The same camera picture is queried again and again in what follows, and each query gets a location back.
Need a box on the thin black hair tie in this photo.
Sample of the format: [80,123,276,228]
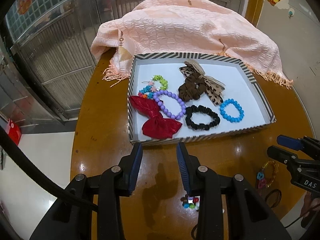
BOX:
[264,188,283,209]

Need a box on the black scrunchie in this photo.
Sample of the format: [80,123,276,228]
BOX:
[185,105,221,131]

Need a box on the brown scrunchie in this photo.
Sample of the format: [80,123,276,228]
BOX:
[178,73,207,102]

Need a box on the person's right hand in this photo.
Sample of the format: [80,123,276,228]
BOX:
[300,192,319,218]

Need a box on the red bag on floor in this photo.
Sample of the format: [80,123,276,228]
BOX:
[5,119,22,146]

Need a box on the heart charm crystal bracelet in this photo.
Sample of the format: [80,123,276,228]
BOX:
[256,160,279,190]

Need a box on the striped white tray box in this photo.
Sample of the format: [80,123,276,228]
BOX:
[127,53,276,145]

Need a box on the red satin bow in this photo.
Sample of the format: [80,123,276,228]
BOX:
[129,96,182,139]

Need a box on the purple bead bracelet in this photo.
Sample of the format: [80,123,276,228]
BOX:
[152,89,187,121]

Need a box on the multicolour round bead bracelet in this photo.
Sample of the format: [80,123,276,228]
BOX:
[179,194,201,210]

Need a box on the leopard print ribbon bow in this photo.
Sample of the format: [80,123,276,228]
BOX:
[180,60,225,106]

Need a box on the small black hair tie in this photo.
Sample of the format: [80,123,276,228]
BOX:
[190,223,200,240]

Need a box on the green flower bead bracelet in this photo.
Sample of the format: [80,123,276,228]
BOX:
[137,74,169,100]

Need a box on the blue bead bracelet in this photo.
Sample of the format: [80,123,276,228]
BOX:
[219,97,245,124]

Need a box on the red round door sticker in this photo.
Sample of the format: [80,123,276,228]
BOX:
[17,0,32,15]

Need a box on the pink fringed cloth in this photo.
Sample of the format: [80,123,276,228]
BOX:
[91,0,293,88]

